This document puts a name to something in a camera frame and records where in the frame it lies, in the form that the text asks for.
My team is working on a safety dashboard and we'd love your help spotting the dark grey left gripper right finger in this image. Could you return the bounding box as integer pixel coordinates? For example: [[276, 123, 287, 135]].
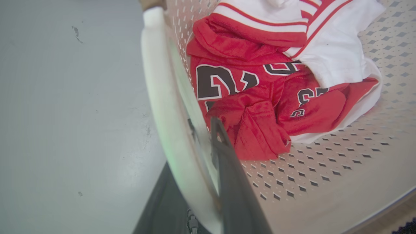
[[210, 117, 273, 234]]

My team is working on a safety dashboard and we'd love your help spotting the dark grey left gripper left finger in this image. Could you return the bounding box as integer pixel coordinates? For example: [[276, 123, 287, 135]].
[[133, 162, 212, 234]]

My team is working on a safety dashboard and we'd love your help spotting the white perforated laundry basket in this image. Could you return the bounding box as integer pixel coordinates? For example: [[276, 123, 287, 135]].
[[140, 0, 416, 234]]

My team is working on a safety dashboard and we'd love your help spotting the red jersey with black numbers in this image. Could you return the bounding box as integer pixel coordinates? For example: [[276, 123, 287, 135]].
[[186, 13, 379, 161]]

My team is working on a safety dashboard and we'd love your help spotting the white garment with red stripes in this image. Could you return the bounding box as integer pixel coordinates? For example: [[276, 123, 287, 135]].
[[213, 0, 386, 144]]

